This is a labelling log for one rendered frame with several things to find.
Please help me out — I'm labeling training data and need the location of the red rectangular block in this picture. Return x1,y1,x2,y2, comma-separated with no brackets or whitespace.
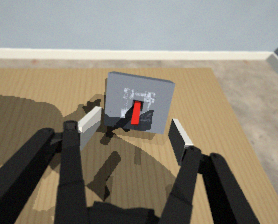
131,101,141,126

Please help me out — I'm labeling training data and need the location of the grey square panel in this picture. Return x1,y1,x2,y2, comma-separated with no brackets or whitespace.
104,71,175,134

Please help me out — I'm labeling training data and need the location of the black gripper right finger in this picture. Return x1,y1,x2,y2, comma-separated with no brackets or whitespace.
158,118,260,224

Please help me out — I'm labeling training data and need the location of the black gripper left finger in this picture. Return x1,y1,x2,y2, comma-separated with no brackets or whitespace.
0,106,102,224

